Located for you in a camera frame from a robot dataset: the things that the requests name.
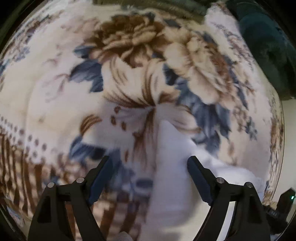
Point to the white gloved left hand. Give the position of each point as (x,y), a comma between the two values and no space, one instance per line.
(123,236)

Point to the floral bed blanket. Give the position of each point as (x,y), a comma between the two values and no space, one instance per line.
(80,81)

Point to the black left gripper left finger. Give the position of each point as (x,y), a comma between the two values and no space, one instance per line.
(50,220)

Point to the dark green folded blanket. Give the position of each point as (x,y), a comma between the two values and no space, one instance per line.
(269,45)

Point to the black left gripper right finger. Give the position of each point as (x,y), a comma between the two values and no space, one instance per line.
(248,221)

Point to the stack of folded jeans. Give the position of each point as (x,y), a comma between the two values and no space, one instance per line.
(193,10)

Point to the white pants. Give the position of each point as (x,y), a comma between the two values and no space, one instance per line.
(176,210)

